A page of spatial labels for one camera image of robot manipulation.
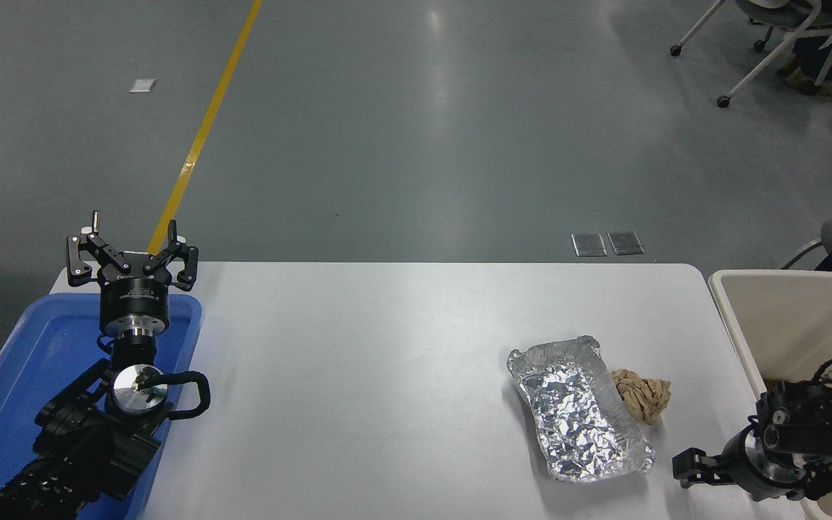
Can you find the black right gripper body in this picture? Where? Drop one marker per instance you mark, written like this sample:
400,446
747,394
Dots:
741,473

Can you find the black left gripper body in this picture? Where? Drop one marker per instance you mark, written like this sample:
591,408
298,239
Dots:
134,303

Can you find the crumpled tan paper ball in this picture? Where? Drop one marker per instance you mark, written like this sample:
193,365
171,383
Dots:
643,396

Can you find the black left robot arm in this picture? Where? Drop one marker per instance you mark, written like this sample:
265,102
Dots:
84,448

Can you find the crinkled silver foil tray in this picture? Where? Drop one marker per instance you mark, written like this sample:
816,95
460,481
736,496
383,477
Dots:
578,412

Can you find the white wheeled chair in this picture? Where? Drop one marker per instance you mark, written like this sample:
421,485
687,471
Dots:
763,65

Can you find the metal floor plate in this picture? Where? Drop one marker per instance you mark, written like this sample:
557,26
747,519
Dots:
625,243
589,244

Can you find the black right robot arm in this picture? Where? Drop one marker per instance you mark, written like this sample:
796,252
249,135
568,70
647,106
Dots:
813,426

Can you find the blue plastic tray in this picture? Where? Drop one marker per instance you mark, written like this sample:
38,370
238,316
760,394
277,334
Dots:
33,347

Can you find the large pale plastic bin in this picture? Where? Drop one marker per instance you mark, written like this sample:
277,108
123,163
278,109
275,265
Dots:
799,325

